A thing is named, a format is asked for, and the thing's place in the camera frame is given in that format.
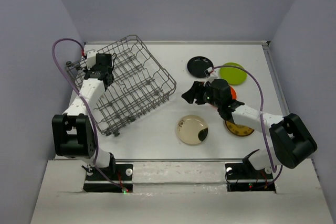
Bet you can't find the orange plate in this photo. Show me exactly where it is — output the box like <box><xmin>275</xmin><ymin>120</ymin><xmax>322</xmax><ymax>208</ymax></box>
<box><xmin>209</xmin><ymin>85</ymin><xmax>238</xmax><ymax>108</ymax></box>

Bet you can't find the yellow patterned dark plate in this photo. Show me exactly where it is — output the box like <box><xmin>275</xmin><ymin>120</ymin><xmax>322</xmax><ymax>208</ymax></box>
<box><xmin>224</xmin><ymin>121</ymin><xmax>255</xmax><ymax>137</ymax></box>

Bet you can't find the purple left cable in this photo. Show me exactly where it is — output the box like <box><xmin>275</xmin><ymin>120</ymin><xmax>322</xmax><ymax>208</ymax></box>
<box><xmin>51</xmin><ymin>38</ymin><xmax>124</xmax><ymax>190</ymax></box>

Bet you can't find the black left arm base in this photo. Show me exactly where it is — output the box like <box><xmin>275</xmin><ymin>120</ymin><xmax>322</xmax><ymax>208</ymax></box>
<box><xmin>81</xmin><ymin>163</ymin><xmax>134</xmax><ymax>194</ymax></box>

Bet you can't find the cream plate black patch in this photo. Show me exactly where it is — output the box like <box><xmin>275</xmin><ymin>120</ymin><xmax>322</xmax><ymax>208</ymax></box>
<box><xmin>176</xmin><ymin>115</ymin><xmax>208</xmax><ymax>146</ymax></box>

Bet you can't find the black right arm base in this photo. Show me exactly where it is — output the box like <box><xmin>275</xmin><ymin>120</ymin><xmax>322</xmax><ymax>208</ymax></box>
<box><xmin>225</xmin><ymin>163</ymin><xmax>276</xmax><ymax>192</ymax></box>

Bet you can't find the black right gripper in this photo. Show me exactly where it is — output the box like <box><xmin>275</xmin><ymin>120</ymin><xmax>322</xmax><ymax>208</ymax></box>
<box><xmin>181</xmin><ymin>81</ymin><xmax>221</xmax><ymax>108</ymax></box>

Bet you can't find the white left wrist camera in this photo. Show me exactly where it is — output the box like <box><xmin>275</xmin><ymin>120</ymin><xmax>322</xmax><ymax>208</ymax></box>
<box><xmin>85</xmin><ymin>50</ymin><xmax>97</xmax><ymax>70</ymax></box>

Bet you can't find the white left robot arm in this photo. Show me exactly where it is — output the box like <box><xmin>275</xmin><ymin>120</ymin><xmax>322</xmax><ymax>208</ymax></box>
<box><xmin>51</xmin><ymin>51</ymin><xmax>116</xmax><ymax>179</ymax></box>

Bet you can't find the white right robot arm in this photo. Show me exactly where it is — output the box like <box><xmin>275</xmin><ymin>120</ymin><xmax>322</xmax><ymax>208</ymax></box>
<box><xmin>181</xmin><ymin>79</ymin><xmax>318</xmax><ymax>178</ymax></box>

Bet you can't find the lime green plate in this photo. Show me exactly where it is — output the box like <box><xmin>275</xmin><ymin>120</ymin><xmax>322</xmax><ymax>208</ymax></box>
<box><xmin>219</xmin><ymin>62</ymin><xmax>247</xmax><ymax>85</ymax></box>

